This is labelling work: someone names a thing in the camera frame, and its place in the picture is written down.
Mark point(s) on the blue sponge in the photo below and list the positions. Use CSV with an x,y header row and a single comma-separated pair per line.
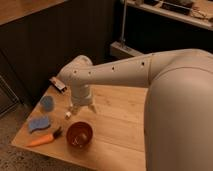
x,y
38,123

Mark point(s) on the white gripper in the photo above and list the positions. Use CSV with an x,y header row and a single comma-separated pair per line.
x,y
81,95

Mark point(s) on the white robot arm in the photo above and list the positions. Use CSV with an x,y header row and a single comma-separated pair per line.
x,y
178,115

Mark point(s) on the metal shelf post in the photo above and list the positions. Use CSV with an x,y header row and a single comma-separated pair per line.
x,y
122,38

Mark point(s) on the orange toy carrot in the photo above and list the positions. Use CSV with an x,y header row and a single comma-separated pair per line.
x,y
48,138

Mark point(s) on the brown ceramic bowl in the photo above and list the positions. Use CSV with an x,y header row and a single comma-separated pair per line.
x,y
79,135

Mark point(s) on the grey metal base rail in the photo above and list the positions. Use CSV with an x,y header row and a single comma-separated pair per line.
x,y
122,51

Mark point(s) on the wooden shelf with clutter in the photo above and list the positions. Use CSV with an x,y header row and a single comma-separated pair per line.
x,y
195,12

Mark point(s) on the small white bottle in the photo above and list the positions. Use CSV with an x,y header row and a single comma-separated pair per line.
x,y
68,115

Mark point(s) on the small red white box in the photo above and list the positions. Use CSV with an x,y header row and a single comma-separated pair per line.
x,y
59,85

